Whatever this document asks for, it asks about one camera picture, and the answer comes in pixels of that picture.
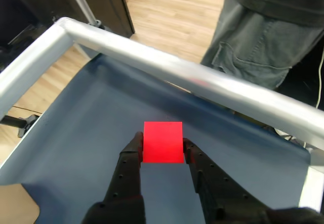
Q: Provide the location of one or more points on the red cube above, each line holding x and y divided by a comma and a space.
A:
163, 143

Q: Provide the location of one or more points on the dark brown cabinet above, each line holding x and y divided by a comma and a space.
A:
108, 4

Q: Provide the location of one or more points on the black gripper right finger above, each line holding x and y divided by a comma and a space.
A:
217, 191

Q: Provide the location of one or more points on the beige square box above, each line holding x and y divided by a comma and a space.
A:
15, 206

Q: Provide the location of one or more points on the person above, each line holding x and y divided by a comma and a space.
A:
253, 44

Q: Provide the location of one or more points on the silver metal pole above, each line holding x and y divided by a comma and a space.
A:
84, 6

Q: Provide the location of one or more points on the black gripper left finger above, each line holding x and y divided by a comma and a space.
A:
124, 178

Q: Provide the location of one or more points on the black computer case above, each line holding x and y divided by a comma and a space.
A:
303, 82

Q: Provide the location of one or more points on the dark blue mat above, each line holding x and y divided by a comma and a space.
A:
88, 133

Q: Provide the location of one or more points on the black clamp knob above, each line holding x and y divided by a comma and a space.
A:
22, 125

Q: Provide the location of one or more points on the white metal table frame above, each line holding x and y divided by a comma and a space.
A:
152, 54

